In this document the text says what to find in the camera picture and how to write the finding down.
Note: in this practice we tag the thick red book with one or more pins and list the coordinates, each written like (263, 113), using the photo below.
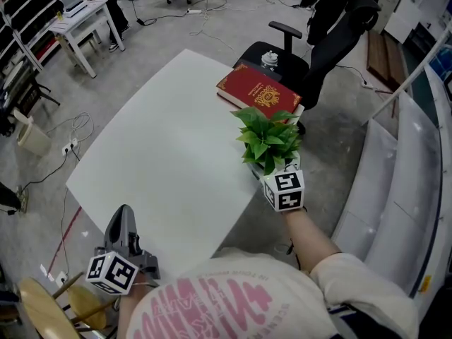
(254, 90)

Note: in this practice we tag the white shelving with black cases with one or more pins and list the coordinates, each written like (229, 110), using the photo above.
(28, 12)

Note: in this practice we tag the round wooden table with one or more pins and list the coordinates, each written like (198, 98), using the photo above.
(42, 309)

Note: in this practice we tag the small white side table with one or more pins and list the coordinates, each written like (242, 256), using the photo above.
(83, 16)

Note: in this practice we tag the person's right forearm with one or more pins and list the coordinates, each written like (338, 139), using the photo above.
(310, 242)

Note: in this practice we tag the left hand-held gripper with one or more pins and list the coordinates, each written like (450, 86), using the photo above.
(113, 274)

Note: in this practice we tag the brown wooden platform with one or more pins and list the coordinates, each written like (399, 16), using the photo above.
(385, 58)

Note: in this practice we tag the blue water container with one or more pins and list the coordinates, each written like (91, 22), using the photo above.
(441, 64)

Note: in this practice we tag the white power strip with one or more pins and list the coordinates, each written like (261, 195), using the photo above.
(368, 85)
(61, 277)
(70, 147)
(194, 11)

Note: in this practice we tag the person's left forearm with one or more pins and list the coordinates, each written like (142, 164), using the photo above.
(130, 313)

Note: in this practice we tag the white metal shelving rack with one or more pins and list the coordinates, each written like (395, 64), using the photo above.
(399, 189)

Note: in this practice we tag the flat white device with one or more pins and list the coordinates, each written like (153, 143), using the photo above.
(75, 9)

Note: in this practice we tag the beige waste bin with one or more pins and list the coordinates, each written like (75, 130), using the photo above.
(35, 138)

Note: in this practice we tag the white square table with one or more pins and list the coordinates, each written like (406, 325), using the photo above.
(166, 154)

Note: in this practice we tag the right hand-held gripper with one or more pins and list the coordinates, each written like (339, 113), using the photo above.
(286, 191)

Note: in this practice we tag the green plant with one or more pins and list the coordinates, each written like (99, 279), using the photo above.
(268, 136)

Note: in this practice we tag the black high-back office chair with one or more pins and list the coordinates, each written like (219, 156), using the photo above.
(332, 55)

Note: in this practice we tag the person's white pink-printed shirt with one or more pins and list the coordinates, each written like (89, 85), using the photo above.
(229, 302)

